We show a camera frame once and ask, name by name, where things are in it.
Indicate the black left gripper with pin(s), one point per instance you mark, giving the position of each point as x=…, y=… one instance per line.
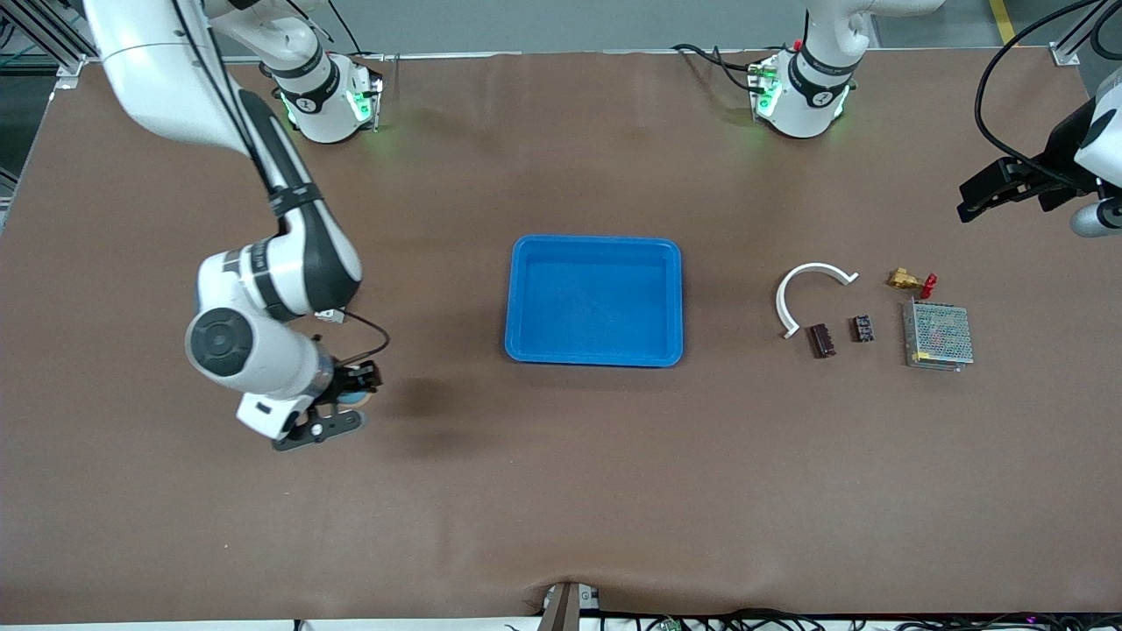
x=1062, y=145

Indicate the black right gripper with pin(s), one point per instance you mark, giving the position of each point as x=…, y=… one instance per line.
x=355, y=379

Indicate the blue dome call bell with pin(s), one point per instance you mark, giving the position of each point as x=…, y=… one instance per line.
x=353, y=400

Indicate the small dark capacitor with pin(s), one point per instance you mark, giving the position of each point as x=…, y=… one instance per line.
x=862, y=329

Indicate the dark brown terminal block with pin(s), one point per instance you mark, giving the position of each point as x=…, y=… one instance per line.
x=821, y=341

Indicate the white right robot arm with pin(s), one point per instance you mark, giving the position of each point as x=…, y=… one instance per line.
x=254, y=342

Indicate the metal mesh power supply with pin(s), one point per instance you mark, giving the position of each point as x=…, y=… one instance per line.
x=938, y=333

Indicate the yellow floor tape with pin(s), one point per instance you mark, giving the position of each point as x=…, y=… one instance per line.
x=1005, y=24

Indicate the brown table mat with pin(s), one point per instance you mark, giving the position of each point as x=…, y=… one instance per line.
x=561, y=491

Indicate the white curved plastic clip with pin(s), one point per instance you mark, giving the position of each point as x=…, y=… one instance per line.
x=780, y=302

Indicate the blue plastic tray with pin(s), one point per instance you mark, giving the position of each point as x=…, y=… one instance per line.
x=596, y=302

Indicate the aluminium frame profile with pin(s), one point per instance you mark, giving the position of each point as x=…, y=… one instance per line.
x=1065, y=54
x=68, y=66

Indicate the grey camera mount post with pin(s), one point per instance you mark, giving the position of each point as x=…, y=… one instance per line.
x=561, y=609

